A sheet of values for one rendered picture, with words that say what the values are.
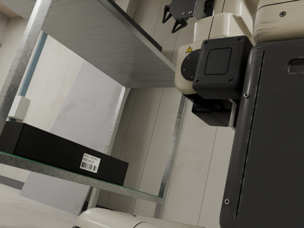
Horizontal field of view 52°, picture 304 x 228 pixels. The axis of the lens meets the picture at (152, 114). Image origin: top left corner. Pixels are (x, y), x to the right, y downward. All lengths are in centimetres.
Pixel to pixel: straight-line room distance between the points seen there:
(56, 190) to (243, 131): 330
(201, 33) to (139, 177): 286
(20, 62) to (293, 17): 68
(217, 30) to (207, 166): 244
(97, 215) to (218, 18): 64
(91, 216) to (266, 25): 55
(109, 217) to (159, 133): 302
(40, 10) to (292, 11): 66
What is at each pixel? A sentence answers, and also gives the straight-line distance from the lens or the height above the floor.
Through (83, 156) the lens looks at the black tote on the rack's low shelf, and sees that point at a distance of 127.
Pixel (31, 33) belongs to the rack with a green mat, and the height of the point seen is 68.
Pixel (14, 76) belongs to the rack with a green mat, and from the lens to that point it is 92.
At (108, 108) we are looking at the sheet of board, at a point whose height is 123.
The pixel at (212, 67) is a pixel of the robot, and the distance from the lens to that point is 79.
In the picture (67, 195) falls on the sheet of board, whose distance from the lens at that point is 365.
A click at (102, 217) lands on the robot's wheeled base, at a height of 27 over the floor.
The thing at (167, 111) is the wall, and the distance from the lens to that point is 374.
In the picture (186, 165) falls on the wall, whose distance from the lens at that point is 340.
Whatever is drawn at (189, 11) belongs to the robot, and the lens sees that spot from 103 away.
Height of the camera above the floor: 32
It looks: 15 degrees up
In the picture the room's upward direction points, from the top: 14 degrees clockwise
